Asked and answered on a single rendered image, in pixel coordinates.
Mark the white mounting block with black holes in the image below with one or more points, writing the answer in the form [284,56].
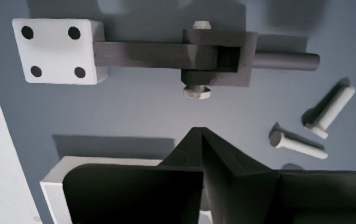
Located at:
[59,50]

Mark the dark grey rectangular bar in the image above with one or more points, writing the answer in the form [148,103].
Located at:
[154,55]

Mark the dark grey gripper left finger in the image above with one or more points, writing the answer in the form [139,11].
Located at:
[140,193]

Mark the white divided parts tray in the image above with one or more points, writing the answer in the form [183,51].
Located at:
[53,192]

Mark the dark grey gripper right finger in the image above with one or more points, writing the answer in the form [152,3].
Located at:
[236,194]

